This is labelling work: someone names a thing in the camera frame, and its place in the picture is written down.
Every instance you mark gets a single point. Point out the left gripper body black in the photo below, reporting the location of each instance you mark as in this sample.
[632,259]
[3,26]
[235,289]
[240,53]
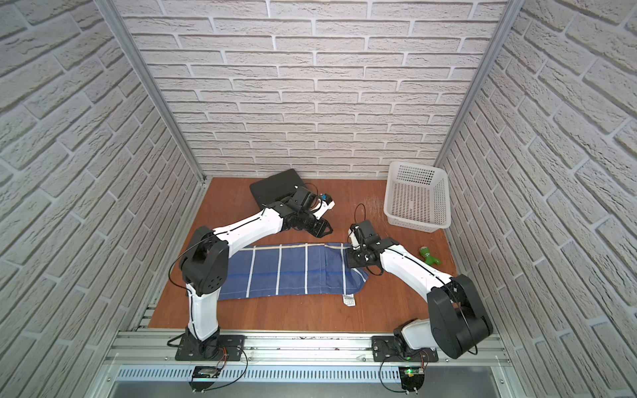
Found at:
[313,221]

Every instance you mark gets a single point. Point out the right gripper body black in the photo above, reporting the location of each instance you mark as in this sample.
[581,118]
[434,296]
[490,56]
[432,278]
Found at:
[355,258]

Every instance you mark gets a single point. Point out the blue checked pillowcase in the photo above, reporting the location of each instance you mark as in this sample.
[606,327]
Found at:
[292,270]

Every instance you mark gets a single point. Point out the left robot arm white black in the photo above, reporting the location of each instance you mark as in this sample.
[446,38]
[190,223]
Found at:
[204,265]

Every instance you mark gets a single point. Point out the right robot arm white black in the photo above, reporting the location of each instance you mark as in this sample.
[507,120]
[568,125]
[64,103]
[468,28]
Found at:
[458,320]

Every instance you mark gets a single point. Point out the white pillowcase label tag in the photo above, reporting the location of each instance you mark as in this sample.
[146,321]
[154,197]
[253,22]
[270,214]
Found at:
[349,300]

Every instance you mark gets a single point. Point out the black plastic tool case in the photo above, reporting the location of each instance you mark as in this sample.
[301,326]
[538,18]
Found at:
[276,187]

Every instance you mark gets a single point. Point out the green plastic toy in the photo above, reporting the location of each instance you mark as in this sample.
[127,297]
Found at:
[428,258]

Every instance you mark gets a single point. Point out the white perforated plastic basket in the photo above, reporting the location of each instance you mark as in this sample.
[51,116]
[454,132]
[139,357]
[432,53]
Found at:
[417,197]

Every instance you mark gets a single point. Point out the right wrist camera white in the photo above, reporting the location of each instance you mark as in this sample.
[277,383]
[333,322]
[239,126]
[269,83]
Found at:
[353,240]

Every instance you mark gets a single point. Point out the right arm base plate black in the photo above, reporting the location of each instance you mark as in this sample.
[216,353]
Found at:
[394,349]

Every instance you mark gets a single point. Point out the right controller board with cables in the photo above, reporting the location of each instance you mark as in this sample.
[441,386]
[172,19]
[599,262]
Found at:
[412,379]

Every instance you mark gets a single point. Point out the controller board with cables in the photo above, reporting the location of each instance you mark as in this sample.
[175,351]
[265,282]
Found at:
[204,377]
[412,379]

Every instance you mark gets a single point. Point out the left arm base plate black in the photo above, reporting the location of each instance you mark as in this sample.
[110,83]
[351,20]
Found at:
[211,350]

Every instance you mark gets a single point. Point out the left controller board with cables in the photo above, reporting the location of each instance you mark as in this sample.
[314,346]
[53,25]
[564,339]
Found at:
[204,377]

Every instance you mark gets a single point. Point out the aluminium frame rail front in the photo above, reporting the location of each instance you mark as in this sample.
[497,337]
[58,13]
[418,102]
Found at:
[149,346]

